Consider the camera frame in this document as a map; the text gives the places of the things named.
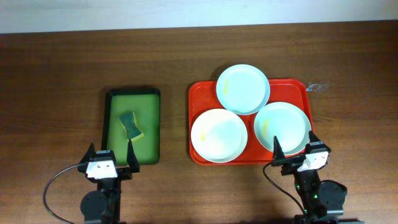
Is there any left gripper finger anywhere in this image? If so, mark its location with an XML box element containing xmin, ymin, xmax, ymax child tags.
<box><xmin>79</xmin><ymin>143</ymin><xmax>95</xmax><ymax>164</ymax></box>
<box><xmin>126</xmin><ymin>140</ymin><xmax>140</xmax><ymax>173</ymax></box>

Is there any white plate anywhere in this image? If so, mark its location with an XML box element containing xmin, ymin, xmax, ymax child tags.
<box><xmin>254</xmin><ymin>102</ymin><xmax>312</xmax><ymax>156</ymax></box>
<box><xmin>190</xmin><ymin>109</ymin><xmax>248</xmax><ymax>163</ymax></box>
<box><xmin>216</xmin><ymin>64</ymin><xmax>271</xmax><ymax>115</ymax></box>

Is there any yellow green sponge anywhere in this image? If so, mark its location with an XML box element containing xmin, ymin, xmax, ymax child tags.
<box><xmin>119</xmin><ymin>111</ymin><xmax>144</xmax><ymax>141</ymax></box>

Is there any white plate top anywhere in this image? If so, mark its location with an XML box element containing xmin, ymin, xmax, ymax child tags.
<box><xmin>216</xmin><ymin>64</ymin><xmax>271</xmax><ymax>115</ymax></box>

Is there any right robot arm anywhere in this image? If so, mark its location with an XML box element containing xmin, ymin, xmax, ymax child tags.
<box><xmin>266</xmin><ymin>131</ymin><xmax>361</xmax><ymax>224</ymax></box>

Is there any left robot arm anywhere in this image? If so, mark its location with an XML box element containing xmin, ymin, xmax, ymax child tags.
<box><xmin>78</xmin><ymin>141</ymin><xmax>140</xmax><ymax>224</ymax></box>

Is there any green soapy water tray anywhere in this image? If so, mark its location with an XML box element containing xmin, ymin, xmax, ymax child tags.
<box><xmin>101</xmin><ymin>87</ymin><xmax>160</xmax><ymax>166</ymax></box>

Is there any red plastic tray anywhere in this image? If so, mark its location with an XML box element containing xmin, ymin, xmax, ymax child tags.
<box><xmin>188</xmin><ymin>78</ymin><xmax>312</xmax><ymax>165</ymax></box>

